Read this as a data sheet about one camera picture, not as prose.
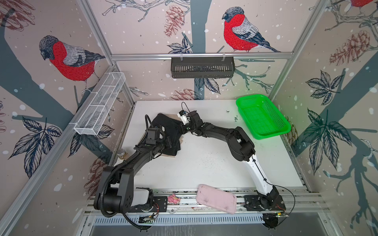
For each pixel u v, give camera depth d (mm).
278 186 661
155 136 711
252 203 728
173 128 949
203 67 1035
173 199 729
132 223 684
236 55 1688
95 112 745
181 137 936
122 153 808
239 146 611
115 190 419
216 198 730
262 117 1109
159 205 729
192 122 836
